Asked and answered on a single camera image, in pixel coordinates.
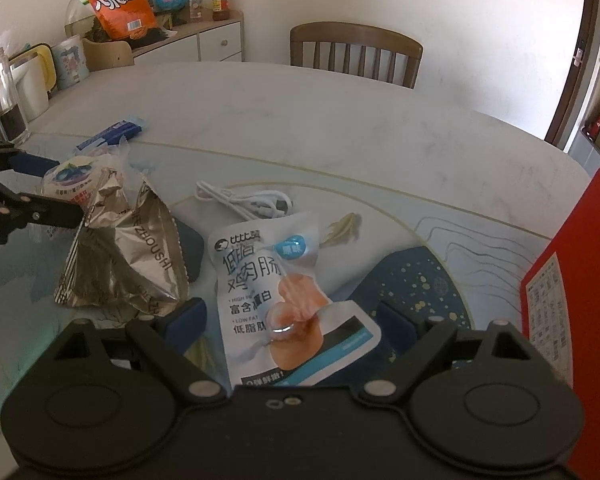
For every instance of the white drawer cabinet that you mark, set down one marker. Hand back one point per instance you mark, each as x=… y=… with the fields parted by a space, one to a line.
x=220 y=40

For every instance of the brown wooden chair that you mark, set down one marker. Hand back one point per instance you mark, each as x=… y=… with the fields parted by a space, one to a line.
x=355 y=37

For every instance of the tall glass jar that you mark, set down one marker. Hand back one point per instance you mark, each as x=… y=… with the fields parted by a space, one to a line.
x=2 y=100

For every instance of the light wooden chair back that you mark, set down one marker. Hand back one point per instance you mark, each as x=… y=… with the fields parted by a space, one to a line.
x=107 y=54

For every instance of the white sausage packet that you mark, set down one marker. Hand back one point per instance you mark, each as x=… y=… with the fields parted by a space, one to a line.
x=250 y=280

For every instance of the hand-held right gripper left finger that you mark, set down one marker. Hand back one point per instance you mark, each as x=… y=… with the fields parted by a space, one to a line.
x=187 y=320

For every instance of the silver foil wrapper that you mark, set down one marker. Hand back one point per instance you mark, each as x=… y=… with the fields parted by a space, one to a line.
x=130 y=260

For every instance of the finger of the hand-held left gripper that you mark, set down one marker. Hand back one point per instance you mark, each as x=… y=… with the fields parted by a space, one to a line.
x=32 y=163
x=45 y=213

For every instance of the blue white small packet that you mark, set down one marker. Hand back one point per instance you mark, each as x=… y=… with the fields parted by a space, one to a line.
x=112 y=132

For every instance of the orange snack bag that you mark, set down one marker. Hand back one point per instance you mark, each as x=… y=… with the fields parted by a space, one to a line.
x=117 y=5

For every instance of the printed table mat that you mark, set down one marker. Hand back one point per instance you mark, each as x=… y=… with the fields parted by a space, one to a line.
x=390 y=210

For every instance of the small clear bottle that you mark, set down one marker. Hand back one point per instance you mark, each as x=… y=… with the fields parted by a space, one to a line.
x=197 y=7

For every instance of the floral white mug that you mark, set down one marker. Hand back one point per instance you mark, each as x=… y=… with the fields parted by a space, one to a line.
x=71 y=62

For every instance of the red sauce jar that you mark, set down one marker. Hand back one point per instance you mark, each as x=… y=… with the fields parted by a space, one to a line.
x=220 y=5

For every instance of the round bread packet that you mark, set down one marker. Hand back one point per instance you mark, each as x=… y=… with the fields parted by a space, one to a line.
x=75 y=174

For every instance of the yellow white container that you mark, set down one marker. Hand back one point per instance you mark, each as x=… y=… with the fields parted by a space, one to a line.
x=32 y=85

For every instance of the red cardboard box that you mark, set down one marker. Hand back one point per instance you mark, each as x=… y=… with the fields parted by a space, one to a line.
x=590 y=240

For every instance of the dark brown door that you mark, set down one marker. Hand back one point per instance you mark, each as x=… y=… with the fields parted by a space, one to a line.
x=567 y=100

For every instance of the white marble desktop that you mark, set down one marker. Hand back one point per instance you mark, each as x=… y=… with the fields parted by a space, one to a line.
x=280 y=105

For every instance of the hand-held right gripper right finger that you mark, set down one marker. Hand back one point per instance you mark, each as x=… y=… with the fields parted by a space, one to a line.
x=397 y=320

